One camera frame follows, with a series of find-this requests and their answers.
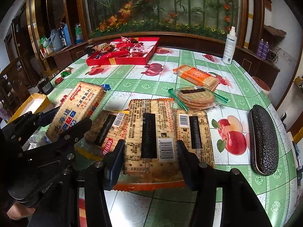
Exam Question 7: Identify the orange long cracker pack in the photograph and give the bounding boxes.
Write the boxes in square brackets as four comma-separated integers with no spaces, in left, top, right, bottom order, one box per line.
[173,65,219,91]

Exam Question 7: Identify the blue thermos jug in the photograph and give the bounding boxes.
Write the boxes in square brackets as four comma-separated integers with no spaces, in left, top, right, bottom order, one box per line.
[59,23,72,47]

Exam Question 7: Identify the green wrapped candy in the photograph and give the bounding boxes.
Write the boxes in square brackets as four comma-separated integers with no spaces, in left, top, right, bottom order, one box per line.
[61,68,72,78]

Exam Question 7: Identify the small black device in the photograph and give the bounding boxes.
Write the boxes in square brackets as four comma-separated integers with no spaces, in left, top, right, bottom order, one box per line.
[37,76,53,95]

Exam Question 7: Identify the orange barcode cracker pack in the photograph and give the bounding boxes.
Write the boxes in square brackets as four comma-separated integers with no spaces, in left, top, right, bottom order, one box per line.
[114,98,185,191]

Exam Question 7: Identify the red wrapped candy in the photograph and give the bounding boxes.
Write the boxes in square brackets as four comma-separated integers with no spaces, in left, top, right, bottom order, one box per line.
[54,77,64,85]

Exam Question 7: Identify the blue Hokkaido cracker pack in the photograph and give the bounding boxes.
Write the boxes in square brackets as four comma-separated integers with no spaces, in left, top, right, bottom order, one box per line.
[46,81,107,142]

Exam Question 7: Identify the black glasses case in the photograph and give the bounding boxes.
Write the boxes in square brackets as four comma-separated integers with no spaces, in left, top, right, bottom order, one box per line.
[248,105,279,176]

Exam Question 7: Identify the yellow edged cracker pack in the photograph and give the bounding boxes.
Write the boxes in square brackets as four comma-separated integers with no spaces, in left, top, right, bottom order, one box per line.
[84,110,128,158]

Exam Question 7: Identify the green edged square cracker pack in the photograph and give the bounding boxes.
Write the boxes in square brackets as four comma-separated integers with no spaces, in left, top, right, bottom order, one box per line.
[173,109,215,168]

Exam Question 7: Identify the red candy tray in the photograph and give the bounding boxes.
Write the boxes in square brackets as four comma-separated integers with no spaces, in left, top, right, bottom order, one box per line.
[86,37,160,66]

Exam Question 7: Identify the yellow cardboard box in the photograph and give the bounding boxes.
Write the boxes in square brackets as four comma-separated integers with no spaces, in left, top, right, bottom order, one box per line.
[8,93,54,123]

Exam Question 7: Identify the person left hand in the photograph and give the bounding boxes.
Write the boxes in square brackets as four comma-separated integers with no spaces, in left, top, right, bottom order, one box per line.
[7,202,35,220]

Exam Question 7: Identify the white spray bottle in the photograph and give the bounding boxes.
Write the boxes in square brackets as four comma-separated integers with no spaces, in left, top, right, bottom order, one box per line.
[222,26,237,65]

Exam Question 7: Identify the crumpled clear plastic bag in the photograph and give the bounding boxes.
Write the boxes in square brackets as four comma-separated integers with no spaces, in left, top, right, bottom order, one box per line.
[22,131,52,151]

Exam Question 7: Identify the purple bottles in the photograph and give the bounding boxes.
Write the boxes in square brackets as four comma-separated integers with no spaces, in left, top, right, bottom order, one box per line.
[256,39,270,59]

